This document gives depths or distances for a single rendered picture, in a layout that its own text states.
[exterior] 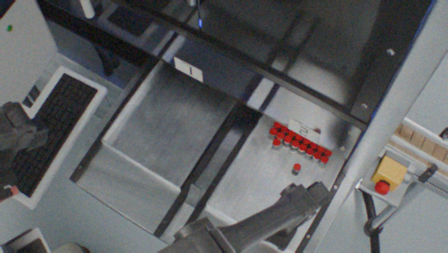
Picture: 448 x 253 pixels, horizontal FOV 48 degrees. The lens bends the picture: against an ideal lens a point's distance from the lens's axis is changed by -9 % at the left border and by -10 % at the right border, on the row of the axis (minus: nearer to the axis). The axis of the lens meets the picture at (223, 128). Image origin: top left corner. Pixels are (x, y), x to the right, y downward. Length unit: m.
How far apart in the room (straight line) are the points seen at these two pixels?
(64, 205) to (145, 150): 1.02
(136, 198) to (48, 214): 1.06
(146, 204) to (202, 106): 0.32
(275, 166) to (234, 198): 0.14
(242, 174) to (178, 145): 0.19
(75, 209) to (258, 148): 1.16
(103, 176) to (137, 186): 0.10
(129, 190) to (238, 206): 0.30
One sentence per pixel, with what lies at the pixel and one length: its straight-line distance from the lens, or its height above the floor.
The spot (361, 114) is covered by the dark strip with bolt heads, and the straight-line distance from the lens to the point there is 1.18.
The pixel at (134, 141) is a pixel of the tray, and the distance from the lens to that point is 1.53.
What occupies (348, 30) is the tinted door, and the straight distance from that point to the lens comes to 0.98.
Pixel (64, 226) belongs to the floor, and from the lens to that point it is 2.44.
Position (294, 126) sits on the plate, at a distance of 1.38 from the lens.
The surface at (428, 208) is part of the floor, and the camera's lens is 2.53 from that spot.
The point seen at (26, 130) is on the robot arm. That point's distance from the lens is 1.07.
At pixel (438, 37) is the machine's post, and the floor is 1.61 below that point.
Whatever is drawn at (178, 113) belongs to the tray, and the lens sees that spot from 1.54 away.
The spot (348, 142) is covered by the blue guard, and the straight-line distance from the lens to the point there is 1.32.
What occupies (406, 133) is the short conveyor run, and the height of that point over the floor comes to 0.93.
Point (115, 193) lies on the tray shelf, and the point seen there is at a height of 0.88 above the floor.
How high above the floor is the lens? 2.28
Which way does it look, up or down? 67 degrees down
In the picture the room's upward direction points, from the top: 1 degrees counter-clockwise
